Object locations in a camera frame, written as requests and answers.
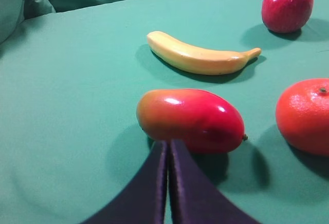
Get orange tangerine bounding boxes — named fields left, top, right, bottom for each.
left=276, top=78, right=328, bottom=157

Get light green fabric bundle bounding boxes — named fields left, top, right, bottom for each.
left=1, top=0, right=55, bottom=42

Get yellow banana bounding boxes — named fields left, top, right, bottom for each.
left=147, top=31, right=262, bottom=76

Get red yellow mango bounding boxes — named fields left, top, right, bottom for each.
left=136, top=89, right=247, bottom=154

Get red apple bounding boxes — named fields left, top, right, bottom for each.
left=261, top=0, right=314, bottom=33

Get green tablecloth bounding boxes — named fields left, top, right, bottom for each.
left=1, top=0, right=328, bottom=223

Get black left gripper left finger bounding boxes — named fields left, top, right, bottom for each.
left=83, top=142, right=168, bottom=223

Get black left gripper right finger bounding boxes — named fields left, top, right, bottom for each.
left=169, top=140, right=258, bottom=223

